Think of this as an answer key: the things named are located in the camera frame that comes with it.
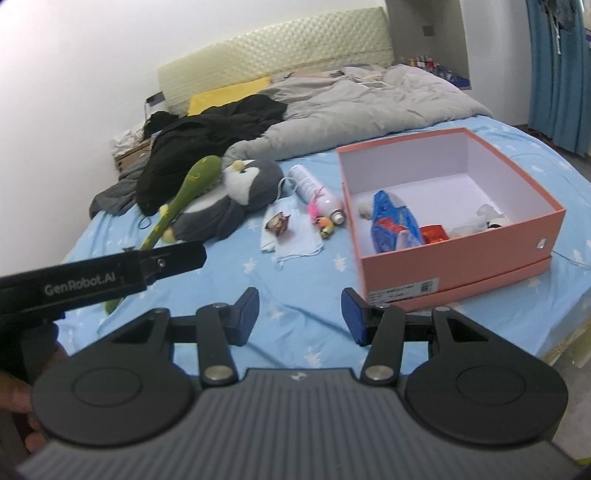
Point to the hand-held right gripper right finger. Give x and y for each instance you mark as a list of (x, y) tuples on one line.
[(353, 314)]

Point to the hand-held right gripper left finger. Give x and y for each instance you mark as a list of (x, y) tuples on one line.
[(251, 310)]

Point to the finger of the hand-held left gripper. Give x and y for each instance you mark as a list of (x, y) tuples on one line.
[(180, 258)]

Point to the pink cardboard box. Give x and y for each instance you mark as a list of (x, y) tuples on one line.
[(415, 272)]

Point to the green long plush toy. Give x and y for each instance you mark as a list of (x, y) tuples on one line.
[(198, 177)]

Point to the blue plastic snack bag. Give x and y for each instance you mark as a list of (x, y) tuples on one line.
[(392, 217)]

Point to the red foil packet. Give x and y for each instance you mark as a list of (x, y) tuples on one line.
[(434, 234)]

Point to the panda plush toy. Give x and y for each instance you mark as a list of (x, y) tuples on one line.
[(491, 214)]

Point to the person's left hand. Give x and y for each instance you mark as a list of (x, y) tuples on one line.
[(14, 393)]

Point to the blue star bedsheet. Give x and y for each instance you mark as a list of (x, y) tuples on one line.
[(300, 295)]

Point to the white face mask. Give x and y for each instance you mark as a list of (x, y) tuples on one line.
[(295, 237)]

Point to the brown wrapped snack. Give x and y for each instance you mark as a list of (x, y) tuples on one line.
[(277, 224)]

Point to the dark grey cloth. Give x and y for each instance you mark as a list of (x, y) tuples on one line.
[(115, 194)]

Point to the small yellow toy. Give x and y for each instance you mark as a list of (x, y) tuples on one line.
[(325, 227)]

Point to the wooden nightstand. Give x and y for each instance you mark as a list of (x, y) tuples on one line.
[(131, 159)]

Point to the grey penguin plush toy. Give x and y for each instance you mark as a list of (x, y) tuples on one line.
[(258, 180)]

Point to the pink small toy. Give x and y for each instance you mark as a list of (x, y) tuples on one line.
[(315, 208)]

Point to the black jacket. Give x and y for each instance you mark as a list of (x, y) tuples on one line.
[(198, 134)]

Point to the white crumpled cloth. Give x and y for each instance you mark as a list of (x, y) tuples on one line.
[(127, 138)]

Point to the white spray bottle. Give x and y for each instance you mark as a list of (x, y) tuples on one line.
[(309, 184)]

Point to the dark cloth bundle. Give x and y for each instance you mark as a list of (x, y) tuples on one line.
[(159, 121)]

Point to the yellow pillow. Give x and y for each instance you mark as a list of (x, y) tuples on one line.
[(221, 94)]

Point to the grey duvet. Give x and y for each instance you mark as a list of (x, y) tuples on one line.
[(369, 106)]

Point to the cream padded headboard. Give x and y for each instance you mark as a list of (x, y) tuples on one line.
[(277, 50)]

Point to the row of small bottles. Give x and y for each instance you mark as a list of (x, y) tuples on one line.
[(425, 61)]

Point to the blue curtain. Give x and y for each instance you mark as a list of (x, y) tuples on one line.
[(563, 92)]

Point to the black wall socket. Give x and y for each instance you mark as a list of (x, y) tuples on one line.
[(154, 99)]

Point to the black wall switch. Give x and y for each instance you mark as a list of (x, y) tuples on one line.
[(428, 30)]

